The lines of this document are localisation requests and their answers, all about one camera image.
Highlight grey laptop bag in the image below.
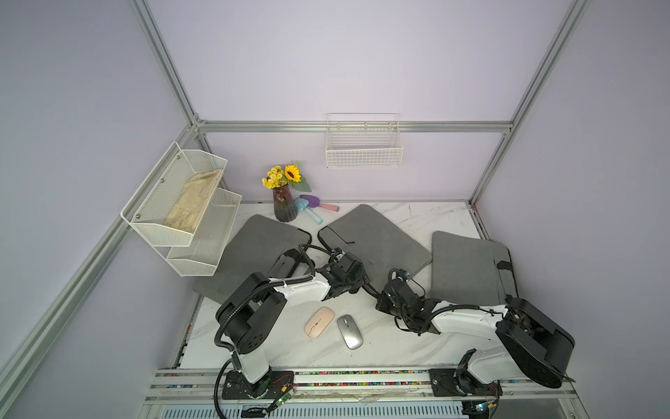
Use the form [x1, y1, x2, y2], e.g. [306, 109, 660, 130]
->
[429, 231, 518, 306]
[194, 215, 312, 304]
[317, 204, 432, 296]

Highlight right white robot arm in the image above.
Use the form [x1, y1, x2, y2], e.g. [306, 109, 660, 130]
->
[376, 269, 575, 396]

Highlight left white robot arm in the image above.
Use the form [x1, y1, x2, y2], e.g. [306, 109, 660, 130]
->
[214, 244, 370, 385]

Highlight silver computer mouse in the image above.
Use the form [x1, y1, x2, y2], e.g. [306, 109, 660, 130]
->
[337, 314, 364, 350]

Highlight pink computer mouse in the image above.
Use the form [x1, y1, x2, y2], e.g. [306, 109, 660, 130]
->
[305, 307, 335, 339]

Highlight purple toy shovel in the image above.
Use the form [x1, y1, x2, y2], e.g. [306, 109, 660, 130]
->
[299, 195, 340, 212]

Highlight light blue toy shovel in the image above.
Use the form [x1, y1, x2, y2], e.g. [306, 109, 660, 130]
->
[294, 198, 323, 225]

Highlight dark glass vase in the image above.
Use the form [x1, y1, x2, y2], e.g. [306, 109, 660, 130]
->
[272, 184, 298, 223]

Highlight yellow artificial sunflowers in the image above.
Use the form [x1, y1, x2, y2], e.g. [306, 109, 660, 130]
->
[262, 162, 312, 193]

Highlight beige cloth in shelf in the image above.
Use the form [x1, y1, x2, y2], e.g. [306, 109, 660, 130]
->
[163, 169, 223, 233]

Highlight white two-tier mesh shelf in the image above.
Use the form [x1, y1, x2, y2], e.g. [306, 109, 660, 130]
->
[120, 143, 242, 277]

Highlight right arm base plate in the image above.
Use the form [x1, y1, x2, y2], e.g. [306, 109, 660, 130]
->
[429, 368, 502, 398]

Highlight white wire wall basket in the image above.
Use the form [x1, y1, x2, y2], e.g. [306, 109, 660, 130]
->
[326, 113, 404, 169]

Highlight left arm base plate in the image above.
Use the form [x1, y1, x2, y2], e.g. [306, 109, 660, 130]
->
[219, 370, 294, 400]

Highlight aluminium frame rails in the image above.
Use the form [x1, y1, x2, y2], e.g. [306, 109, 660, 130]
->
[1, 1, 590, 417]

